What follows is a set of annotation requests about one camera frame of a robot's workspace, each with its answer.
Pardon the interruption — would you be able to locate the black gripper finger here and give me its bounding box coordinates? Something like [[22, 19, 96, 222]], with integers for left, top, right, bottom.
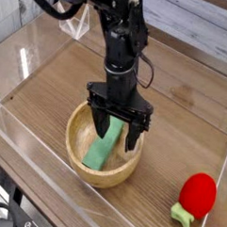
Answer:
[[125, 122, 142, 151], [91, 106, 110, 138]]

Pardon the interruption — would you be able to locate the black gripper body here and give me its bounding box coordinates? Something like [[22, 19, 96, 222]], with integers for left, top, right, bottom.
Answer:
[[87, 68, 154, 132]]

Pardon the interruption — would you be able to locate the brown wooden bowl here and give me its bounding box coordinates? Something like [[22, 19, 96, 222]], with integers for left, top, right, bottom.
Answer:
[[65, 102, 144, 188]]

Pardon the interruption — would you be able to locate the green rectangular block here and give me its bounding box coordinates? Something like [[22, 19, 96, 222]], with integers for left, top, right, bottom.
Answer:
[[82, 116, 124, 171]]

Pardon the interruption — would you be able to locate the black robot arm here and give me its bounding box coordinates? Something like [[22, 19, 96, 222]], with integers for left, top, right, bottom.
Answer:
[[63, 0, 154, 151]]

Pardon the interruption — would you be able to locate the clear acrylic fence panel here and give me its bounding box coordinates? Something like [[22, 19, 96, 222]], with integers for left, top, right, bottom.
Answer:
[[0, 100, 137, 227]]

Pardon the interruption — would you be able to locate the red plush radish toy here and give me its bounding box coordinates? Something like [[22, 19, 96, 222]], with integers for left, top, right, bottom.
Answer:
[[170, 172, 217, 227]]

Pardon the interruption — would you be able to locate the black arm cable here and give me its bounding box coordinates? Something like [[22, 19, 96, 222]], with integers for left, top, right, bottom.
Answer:
[[132, 52, 156, 90]]

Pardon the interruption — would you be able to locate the clear acrylic corner bracket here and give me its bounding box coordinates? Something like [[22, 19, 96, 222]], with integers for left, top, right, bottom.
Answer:
[[58, 5, 90, 40]]

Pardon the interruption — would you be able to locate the black metal table frame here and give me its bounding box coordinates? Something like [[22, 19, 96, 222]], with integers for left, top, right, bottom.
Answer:
[[0, 174, 40, 227]]

